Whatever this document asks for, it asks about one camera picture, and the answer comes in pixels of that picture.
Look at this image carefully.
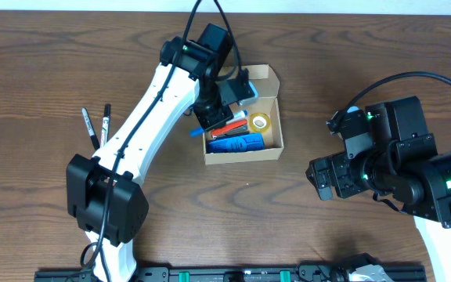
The blue white whiteboard marker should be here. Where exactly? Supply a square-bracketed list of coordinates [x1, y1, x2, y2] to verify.
[188, 110, 248, 139]

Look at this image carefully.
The red black stapler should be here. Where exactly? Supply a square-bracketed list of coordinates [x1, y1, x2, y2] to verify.
[210, 119, 248, 139]

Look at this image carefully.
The yellow tape roll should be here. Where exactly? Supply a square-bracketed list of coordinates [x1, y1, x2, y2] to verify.
[249, 113, 271, 133]

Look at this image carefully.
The blue plastic block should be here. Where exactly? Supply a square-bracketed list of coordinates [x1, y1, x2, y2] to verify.
[207, 133, 265, 154]

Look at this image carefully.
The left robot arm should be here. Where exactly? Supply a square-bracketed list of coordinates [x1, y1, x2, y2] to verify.
[66, 23, 235, 281]

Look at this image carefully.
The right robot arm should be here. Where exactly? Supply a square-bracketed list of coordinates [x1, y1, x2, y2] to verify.
[306, 96, 451, 281]

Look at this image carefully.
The open cardboard box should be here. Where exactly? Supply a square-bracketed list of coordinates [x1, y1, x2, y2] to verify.
[201, 64, 284, 165]

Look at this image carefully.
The black white whiteboard marker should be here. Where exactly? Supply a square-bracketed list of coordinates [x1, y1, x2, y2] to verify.
[100, 103, 111, 147]

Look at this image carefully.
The black sharpie marker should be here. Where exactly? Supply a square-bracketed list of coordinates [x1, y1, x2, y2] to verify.
[81, 107, 100, 150]

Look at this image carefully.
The black mounting rail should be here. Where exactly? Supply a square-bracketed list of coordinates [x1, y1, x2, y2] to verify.
[34, 253, 427, 282]

